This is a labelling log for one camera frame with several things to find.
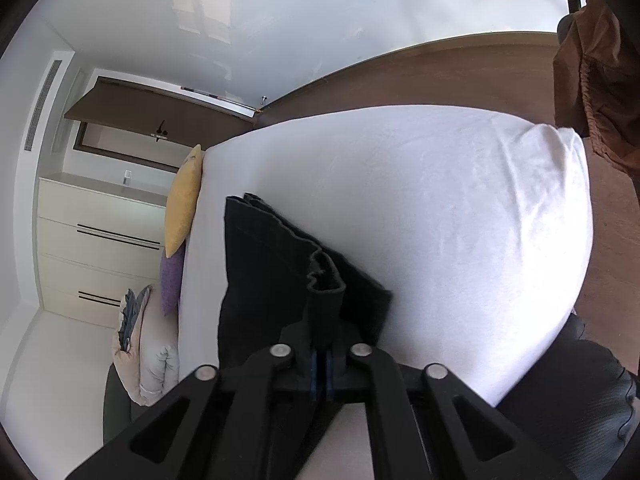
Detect yellow pillow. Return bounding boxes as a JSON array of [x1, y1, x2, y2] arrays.
[[165, 144, 203, 258]]

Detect cream wardrobe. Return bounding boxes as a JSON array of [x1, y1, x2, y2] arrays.
[[37, 172, 168, 331]]

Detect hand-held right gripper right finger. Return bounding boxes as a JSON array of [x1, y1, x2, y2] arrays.
[[324, 343, 576, 480]]

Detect folded beige duvet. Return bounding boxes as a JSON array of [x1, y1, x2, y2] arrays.
[[111, 284, 181, 407]]

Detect white air vent grille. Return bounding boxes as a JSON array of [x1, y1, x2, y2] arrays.
[[24, 60, 63, 152]]

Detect brown door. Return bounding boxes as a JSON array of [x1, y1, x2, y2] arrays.
[[64, 76, 261, 171]]

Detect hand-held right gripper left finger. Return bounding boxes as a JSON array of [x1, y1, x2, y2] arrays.
[[65, 344, 321, 480]]

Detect bed with white sheet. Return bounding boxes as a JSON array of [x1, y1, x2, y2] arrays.
[[177, 105, 593, 480]]

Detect brown garment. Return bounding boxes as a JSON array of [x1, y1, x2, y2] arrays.
[[552, 0, 640, 191]]

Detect black denim pants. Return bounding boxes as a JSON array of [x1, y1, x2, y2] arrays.
[[218, 194, 393, 376]]

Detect dark grey headboard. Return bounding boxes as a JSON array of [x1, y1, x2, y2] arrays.
[[102, 360, 133, 446]]

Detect purple pillow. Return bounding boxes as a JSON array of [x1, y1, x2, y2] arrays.
[[160, 247, 187, 317]]

